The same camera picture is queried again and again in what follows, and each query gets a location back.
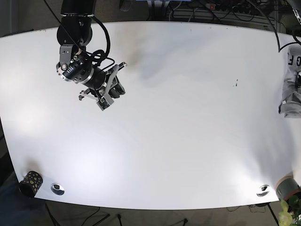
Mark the black gold-dotted cup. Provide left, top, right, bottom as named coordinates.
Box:
left=19, top=171, right=43, bottom=198

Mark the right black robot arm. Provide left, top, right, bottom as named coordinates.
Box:
left=56, top=0, right=127, bottom=110

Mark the light grey T-shirt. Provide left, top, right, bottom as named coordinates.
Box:
left=278, top=47, right=301, bottom=118

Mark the grey plant pot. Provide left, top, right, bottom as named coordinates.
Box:
left=275, top=176, right=301, bottom=201

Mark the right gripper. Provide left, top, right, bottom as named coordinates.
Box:
left=79, top=62, right=127, bottom=111

